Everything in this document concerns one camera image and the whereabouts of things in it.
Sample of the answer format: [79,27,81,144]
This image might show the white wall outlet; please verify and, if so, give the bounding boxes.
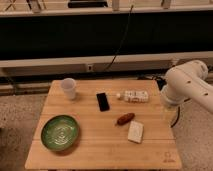
[87,64,93,72]

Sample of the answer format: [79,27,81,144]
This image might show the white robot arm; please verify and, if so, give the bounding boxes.
[160,60,213,114]

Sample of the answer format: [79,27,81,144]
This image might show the black smartphone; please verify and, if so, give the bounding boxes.
[96,93,110,111]

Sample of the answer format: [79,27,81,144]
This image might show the black floor cables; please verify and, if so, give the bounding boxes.
[138,75,183,129]

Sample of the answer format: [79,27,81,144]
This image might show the wooden table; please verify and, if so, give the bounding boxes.
[25,80,182,170]

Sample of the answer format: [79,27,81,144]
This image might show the black hanging cable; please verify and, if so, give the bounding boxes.
[102,3,135,72]

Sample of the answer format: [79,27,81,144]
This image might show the green ceramic bowl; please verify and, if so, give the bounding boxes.
[41,115,79,152]

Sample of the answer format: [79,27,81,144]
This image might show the brown sausage toy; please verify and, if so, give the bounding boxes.
[116,113,135,125]

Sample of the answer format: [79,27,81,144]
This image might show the white sponge block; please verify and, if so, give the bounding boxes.
[128,121,143,143]

